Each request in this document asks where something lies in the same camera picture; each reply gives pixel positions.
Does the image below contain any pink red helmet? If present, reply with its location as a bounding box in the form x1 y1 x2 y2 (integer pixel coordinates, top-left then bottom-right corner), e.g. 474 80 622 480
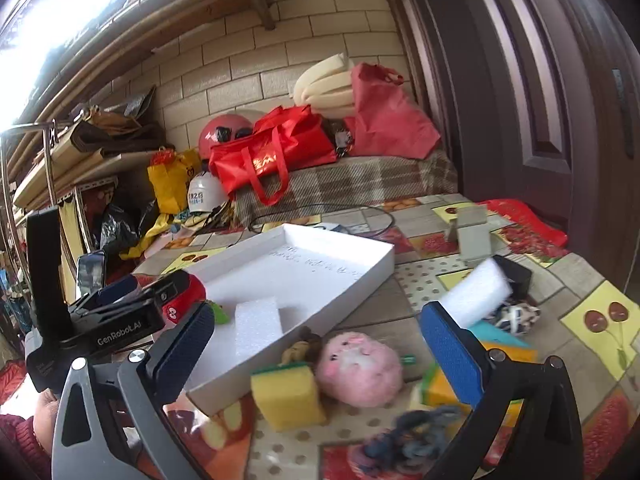
198 114 253 159

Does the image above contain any cream foam roll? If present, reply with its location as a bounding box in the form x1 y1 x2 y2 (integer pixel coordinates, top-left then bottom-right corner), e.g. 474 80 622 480
292 53 355 119

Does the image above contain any grey cardboard stand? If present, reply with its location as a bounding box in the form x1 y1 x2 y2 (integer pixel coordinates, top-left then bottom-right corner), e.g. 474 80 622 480
445 205 491 266

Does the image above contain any pink plush pig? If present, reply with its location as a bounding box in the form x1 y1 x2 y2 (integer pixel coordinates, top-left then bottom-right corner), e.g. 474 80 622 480
314 332 404 408

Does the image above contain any black small box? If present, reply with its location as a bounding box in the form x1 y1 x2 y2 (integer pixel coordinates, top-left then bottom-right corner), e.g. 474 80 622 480
492 255 533 301

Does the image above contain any grey purple knotted rope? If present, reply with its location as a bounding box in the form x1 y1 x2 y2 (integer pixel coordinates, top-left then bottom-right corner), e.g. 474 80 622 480
359 404 464 466

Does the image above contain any small white foam piece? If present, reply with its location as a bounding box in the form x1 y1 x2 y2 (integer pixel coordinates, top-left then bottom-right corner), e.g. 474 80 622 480
234 297 283 361

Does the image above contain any plaid covered bench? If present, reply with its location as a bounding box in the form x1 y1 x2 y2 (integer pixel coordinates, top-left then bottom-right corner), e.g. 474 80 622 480
233 150 458 228

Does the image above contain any yellow gift bag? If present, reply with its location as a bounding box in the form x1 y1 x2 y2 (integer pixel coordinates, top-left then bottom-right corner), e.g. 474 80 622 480
148 148 202 214

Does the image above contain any dark red paper bag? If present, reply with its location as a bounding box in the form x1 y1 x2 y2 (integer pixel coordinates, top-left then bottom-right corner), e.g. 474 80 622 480
344 63 440 159

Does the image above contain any red tote bag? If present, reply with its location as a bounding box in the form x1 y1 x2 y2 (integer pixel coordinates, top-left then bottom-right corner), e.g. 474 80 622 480
208 105 337 206

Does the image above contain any red plush apple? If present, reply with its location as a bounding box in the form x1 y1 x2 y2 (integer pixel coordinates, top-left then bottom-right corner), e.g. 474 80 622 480
160 270 206 324

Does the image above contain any person's hand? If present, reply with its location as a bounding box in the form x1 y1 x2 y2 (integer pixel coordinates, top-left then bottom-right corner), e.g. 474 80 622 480
32 389 58 455

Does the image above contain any yellow green scrub sponge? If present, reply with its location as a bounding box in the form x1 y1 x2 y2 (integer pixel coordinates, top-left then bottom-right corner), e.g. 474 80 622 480
250 363 326 432

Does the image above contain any black plastic bag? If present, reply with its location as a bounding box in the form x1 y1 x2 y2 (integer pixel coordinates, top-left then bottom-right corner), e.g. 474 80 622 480
99 203 139 256

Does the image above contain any smartphone on mount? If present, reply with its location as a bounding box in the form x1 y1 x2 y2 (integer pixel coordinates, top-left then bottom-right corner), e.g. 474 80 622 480
26 206 75 341

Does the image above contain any dark wooden door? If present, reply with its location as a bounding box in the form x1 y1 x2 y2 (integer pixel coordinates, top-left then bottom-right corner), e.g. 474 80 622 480
388 0 639 287

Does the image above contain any white shallow cardboard box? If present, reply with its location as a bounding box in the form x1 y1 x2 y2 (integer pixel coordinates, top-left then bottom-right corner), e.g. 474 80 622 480
183 224 395 415

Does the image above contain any teal tissue pack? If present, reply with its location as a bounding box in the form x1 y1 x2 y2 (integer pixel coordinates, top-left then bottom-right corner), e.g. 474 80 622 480
469 321 528 348

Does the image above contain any black white patterned cloth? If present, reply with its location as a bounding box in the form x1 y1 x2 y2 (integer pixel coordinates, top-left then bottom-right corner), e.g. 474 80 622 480
486 302 540 336

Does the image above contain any black cable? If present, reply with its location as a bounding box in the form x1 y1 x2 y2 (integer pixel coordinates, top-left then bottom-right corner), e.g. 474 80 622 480
247 201 396 239

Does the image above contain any white foam block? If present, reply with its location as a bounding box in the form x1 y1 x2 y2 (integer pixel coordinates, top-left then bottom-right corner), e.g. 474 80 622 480
438 258 512 328

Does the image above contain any white helmet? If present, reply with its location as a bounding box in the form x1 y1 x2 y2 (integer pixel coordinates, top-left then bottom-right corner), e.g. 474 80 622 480
188 171 228 214

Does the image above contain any wooden shelf with cardboard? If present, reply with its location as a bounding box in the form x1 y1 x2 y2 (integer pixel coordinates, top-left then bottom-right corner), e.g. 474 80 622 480
12 86 170 212

